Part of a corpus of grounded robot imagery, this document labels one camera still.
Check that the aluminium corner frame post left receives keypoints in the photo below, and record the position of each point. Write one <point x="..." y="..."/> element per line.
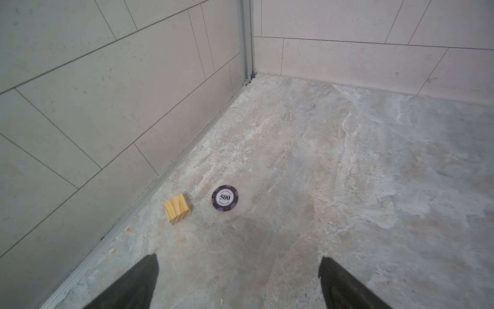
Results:
<point x="246" y="38"/>

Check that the small wooden block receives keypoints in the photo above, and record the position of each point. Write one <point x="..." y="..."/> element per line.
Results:
<point x="176" y="209"/>

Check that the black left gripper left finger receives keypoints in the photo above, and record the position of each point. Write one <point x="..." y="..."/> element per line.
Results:
<point x="132" y="290"/>

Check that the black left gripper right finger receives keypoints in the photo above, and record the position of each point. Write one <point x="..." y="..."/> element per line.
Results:
<point x="342" y="290"/>

